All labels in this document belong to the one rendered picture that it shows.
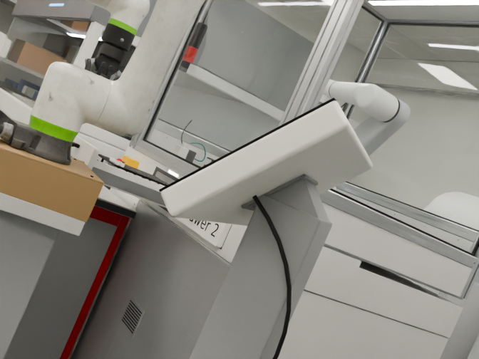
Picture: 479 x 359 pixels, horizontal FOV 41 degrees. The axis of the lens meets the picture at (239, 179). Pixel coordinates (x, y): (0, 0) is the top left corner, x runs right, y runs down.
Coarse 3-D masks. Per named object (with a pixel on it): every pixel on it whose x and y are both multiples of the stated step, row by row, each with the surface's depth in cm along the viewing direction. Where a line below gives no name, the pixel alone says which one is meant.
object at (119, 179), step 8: (96, 160) 190; (104, 160) 216; (96, 168) 190; (104, 168) 191; (112, 168) 193; (104, 176) 192; (112, 176) 193; (120, 176) 194; (128, 176) 196; (136, 176) 197; (104, 184) 193; (112, 184) 194; (120, 184) 195; (128, 184) 196; (136, 184) 197; (144, 184) 199; (152, 184) 200; (160, 184) 225; (128, 192) 197; (136, 192) 198; (144, 192) 199; (152, 192) 200; (160, 192) 202; (152, 200) 201; (160, 200) 203
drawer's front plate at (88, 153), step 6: (78, 138) 201; (84, 144) 195; (90, 144) 193; (72, 150) 202; (78, 150) 197; (84, 150) 193; (90, 150) 189; (96, 150) 187; (72, 156) 200; (78, 156) 196; (84, 156) 191; (90, 156) 188; (96, 156) 187; (84, 162) 190; (90, 162) 187; (90, 168) 187
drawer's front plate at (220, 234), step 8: (192, 224) 191; (200, 224) 188; (208, 224) 184; (224, 224) 178; (200, 232) 186; (208, 232) 183; (216, 232) 180; (224, 232) 177; (208, 240) 181; (216, 240) 178; (224, 240) 178
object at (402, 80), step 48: (384, 0) 176; (432, 0) 185; (384, 48) 180; (432, 48) 189; (336, 96) 176; (384, 96) 184; (432, 96) 193; (384, 144) 188; (432, 144) 198; (384, 192) 193; (432, 192) 203
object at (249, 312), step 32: (256, 224) 115; (288, 224) 114; (320, 224) 113; (256, 256) 114; (288, 256) 113; (224, 288) 116; (256, 288) 114; (224, 320) 115; (256, 320) 113; (192, 352) 116; (224, 352) 114; (256, 352) 113
